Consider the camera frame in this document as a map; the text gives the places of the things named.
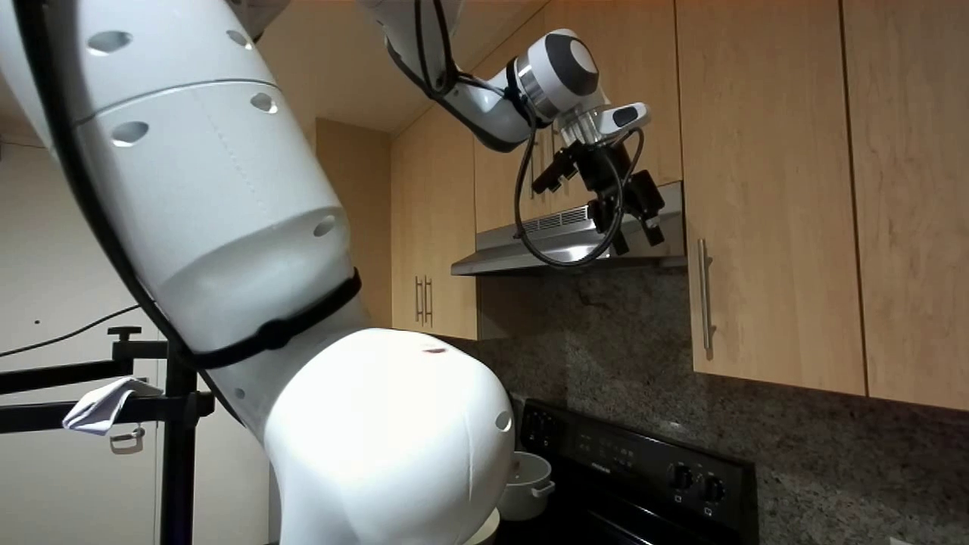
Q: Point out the wood cabinet above hood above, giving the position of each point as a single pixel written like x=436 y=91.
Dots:
x=661 y=41

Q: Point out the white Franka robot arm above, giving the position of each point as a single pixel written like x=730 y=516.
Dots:
x=383 y=443

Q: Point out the wide light wood cabinet door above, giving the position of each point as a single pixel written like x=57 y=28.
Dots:
x=913 y=201

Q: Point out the black electric stove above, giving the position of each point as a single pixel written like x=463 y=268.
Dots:
x=637 y=487

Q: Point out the black camera stand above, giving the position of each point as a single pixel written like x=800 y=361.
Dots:
x=178 y=443

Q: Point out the white cooking pot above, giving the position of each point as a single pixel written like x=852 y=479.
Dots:
x=528 y=487

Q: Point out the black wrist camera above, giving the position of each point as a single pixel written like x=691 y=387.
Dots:
x=551 y=171

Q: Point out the stainless steel range hood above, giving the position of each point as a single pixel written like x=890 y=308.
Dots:
x=505 y=259

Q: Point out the tall wood pantry cabinet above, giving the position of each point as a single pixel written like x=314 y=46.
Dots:
x=353 y=201

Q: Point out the white crumpled cloth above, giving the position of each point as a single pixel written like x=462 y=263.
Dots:
x=102 y=405

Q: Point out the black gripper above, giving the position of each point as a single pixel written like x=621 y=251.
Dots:
x=596 y=168

